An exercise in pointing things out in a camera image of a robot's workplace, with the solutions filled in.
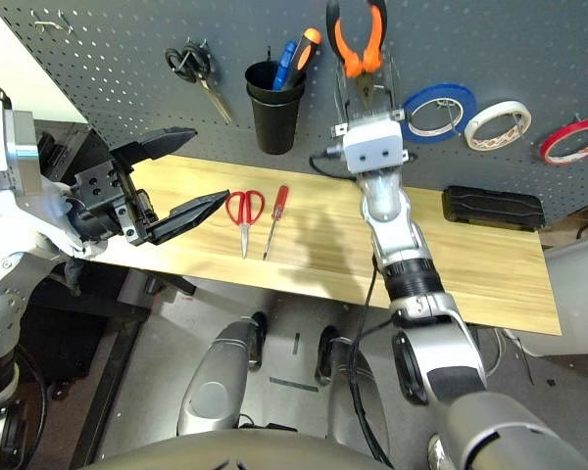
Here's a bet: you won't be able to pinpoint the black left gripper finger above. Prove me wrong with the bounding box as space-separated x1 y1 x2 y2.
109 126 199 173
140 189 231 247

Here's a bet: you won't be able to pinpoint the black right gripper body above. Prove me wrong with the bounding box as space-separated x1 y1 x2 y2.
331 108 406 138

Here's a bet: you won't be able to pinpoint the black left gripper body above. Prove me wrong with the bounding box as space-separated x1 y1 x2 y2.
70 160 154 247

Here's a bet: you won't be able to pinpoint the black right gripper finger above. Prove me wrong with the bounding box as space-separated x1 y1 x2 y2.
381 51 404 117
333 68 352 128

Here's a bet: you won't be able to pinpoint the orange needle-nose pliers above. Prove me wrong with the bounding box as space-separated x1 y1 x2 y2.
325 0 388 110

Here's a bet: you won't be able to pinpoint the red-handled scissors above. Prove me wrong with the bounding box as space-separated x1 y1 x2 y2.
224 189 266 259

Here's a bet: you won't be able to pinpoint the red-handled screwdriver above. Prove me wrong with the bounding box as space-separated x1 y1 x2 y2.
262 184 290 261

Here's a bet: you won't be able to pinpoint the grey metal pegboard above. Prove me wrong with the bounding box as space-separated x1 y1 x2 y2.
0 0 588 231

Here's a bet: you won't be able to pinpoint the blue tape roll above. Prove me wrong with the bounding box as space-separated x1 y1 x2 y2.
400 82 478 145

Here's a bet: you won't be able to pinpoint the orange and black screwdriver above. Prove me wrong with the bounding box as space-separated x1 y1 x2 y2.
281 27 323 92

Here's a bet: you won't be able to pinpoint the black plastic cup holder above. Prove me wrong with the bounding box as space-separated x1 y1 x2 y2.
244 60 308 156

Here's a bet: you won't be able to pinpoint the white tape roll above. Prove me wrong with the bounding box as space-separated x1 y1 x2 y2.
464 100 533 152

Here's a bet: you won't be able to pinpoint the black plastic tool case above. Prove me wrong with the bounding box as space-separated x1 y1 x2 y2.
443 184 546 232

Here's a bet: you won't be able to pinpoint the red tape roll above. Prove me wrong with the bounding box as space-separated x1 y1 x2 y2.
539 118 588 166

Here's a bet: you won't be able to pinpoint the silver robot left leg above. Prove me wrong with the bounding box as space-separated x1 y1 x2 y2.
175 312 269 440

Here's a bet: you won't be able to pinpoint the silver robot leg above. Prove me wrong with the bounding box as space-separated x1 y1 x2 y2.
316 325 391 456
175 312 269 440

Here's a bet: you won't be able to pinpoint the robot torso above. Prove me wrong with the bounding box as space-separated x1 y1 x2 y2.
80 428 398 470

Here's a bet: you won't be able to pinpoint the silver robot right leg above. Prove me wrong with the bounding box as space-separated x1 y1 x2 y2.
316 325 391 456

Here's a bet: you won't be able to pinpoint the worn grey shoe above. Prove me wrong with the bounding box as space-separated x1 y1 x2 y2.
426 433 447 470

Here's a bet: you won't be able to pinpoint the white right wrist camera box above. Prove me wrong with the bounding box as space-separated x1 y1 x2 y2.
341 118 407 174

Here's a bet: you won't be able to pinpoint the blue-handled screwdriver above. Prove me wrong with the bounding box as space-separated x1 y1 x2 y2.
272 40 299 92

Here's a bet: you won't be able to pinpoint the black-handled scissors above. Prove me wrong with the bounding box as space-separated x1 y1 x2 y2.
165 39 234 124

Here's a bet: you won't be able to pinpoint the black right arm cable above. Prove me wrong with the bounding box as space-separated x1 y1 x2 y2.
307 146 398 470

